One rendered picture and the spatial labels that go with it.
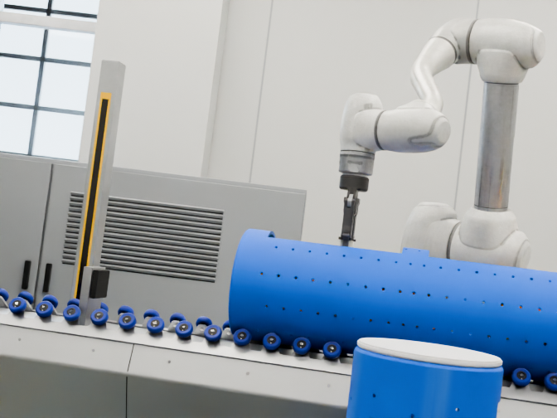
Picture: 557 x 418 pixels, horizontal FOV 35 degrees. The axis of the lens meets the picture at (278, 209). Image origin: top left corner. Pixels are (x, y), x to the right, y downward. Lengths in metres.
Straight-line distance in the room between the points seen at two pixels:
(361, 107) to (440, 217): 0.62
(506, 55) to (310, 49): 2.61
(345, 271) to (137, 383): 0.59
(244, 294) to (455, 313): 0.51
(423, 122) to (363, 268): 0.38
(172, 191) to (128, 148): 1.08
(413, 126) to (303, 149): 2.86
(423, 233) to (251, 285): 0.76
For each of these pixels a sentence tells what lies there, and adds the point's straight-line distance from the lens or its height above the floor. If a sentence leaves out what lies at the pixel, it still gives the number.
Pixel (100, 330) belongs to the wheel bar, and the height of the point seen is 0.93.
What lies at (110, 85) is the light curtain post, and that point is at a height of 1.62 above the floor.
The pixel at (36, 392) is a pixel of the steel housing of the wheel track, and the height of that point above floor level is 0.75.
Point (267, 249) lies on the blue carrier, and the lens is 2.22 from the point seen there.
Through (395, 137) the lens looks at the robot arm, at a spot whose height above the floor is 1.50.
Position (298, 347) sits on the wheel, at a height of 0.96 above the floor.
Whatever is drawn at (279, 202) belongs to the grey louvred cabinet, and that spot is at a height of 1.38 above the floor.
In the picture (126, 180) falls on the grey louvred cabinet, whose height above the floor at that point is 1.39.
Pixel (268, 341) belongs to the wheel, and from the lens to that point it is 2.22.
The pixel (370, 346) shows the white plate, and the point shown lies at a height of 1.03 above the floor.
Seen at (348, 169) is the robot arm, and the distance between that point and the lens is 2.26.
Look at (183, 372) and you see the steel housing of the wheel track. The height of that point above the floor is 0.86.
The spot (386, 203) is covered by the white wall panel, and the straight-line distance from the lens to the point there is 5.01.
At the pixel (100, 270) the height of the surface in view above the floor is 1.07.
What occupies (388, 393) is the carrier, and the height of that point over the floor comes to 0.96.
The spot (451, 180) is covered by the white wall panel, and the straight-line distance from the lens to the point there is 5.06.
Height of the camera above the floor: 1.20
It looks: 2 degrees up
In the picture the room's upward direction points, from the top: 7 degrees clockwise
